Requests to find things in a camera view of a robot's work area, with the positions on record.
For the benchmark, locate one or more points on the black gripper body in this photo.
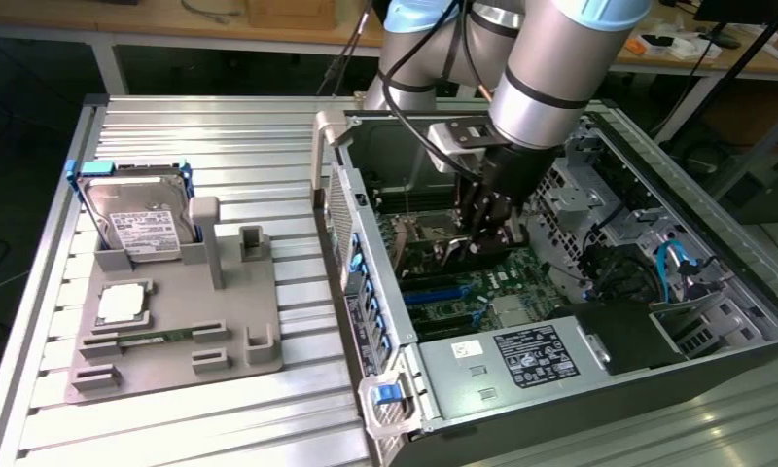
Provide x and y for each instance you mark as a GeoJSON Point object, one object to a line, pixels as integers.
{"type": "Point", "coordinates": [515, 170]}

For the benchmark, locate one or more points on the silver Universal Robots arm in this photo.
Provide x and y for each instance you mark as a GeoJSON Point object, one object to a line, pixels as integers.
{"type": "Point", "coordinates": [545, 87]}

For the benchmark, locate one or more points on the blue expansion slot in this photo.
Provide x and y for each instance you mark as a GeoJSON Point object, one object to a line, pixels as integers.
{"type": "Point", "coordinates": [443, 295]}

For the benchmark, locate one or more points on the CPU socket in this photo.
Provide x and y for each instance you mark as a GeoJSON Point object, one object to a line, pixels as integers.
{"type": "Point", "coordinates": [437, 224]}

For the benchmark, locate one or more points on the perforated metal disk bay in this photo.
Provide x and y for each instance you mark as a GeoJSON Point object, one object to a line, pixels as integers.
{"type": "Point", "coordinates": [570, 209]}

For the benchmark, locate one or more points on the green motherboard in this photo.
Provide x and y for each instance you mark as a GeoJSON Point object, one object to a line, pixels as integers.
{"type": "Point", "coordinates": [525, 282]}

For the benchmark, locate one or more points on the silver chipset heatsink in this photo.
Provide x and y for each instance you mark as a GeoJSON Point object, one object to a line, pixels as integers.
{"type": "Point", "coordinates": [515, 312]}

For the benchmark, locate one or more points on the black plastic shroud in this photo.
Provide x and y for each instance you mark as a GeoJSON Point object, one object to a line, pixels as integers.
{"type": "Point", "coordinates": [629, 340]}

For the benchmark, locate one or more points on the gray power supply unit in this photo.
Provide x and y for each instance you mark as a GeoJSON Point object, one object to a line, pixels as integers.
{"type": "Point", "coordinates": [459, 384]}

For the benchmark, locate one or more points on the orange and white desk clutter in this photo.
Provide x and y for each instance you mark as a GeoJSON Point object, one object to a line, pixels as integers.
{"type": "Point", "coordinates": [661, 46]}

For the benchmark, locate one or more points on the black equipment box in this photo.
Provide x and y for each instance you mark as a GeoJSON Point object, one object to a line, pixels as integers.
{"type": "Point", "coordinates": [765, 190]}

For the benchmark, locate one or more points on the slotted metal disk bay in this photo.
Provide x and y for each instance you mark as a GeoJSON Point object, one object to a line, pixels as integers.
{"type": "Point", "coordinates": [719, 321]}

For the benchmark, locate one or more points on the open black PC case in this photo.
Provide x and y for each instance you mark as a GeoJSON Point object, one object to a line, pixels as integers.
{"type": "Point", "coordinates": [557, 413]}

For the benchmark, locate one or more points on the black tripod pole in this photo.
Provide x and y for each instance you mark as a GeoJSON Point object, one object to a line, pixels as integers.
{"type": "Point", "coordinates": [733, 68]}

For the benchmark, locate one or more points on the black monitor with stand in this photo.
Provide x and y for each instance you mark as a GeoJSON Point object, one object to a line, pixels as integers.
{"type": "Point", "coordinates": [739, 10]}

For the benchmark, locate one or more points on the hard disk in blue caddy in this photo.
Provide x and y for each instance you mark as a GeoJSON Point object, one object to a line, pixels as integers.
{"type": "Point", "coordinates": [138, 228]}

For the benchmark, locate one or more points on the green RAM stick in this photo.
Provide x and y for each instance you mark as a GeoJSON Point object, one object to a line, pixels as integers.
{"type": "Point", "coordinates": [158, 336]}

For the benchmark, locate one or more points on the gray parts rack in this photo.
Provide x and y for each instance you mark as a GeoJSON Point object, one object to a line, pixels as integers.
{"type": "Point", "coordinates": [167, 370]}

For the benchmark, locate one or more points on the silver CPU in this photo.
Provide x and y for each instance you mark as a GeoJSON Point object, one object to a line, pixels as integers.
{"type": "Point", "coordinates": [122, 305]}

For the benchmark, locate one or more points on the gray wrist camera box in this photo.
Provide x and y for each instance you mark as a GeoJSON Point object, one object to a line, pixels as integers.
{"type": "Point", "coordinates": [459, 138]}

